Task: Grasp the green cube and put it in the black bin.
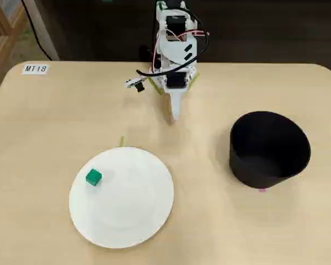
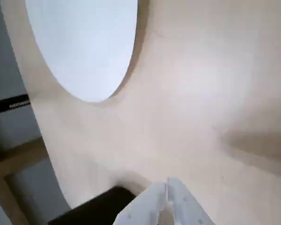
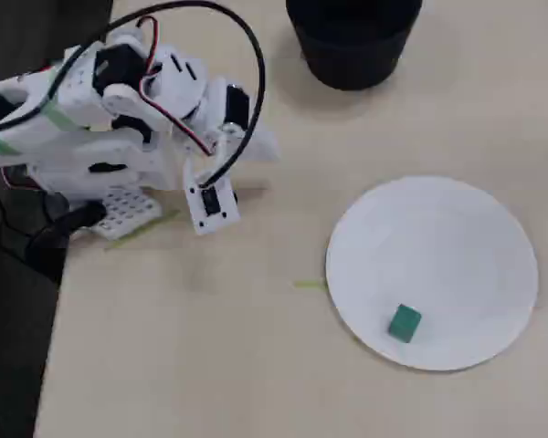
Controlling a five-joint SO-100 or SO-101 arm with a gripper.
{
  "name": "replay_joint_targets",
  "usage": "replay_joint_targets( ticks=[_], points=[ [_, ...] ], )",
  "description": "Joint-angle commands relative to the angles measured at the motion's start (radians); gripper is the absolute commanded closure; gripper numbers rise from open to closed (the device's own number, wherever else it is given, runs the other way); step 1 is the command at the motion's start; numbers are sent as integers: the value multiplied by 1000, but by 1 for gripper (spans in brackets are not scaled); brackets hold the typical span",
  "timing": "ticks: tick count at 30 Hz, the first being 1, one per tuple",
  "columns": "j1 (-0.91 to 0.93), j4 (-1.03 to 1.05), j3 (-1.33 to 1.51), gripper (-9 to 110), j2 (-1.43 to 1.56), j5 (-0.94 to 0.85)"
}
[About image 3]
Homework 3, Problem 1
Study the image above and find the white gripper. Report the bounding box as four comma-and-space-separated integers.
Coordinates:
199, 76, 282, 172

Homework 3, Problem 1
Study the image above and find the green cube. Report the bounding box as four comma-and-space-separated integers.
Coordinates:
386, 303, 423, 344

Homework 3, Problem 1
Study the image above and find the black bin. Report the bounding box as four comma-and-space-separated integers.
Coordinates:
285, 0, 424, 91

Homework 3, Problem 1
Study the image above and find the long green tape strip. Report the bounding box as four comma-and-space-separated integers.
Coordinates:
104, 209, 182, 251

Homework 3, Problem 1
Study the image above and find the black table clamp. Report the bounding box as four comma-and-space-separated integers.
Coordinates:
25, 200, 109, 284

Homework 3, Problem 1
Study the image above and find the white paper plate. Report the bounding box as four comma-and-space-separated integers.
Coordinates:
324, 176, 540, 371

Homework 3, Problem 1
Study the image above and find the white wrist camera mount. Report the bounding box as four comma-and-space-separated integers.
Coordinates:
184, 157, 242, 237

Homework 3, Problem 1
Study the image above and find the thick black camera cable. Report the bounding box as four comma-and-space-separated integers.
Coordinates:
0, 0, 267, 188

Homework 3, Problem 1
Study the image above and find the white perforated base plate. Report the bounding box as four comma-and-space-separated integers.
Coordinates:
79, 186, 163, 241

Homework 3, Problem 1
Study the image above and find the red servo wire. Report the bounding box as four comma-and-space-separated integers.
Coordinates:
134, 16, 218, 159

